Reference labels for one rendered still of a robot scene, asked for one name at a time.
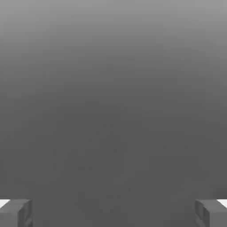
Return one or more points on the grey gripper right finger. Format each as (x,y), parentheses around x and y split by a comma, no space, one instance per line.
(213,214)

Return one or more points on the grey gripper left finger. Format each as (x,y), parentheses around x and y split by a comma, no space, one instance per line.
(12,214)

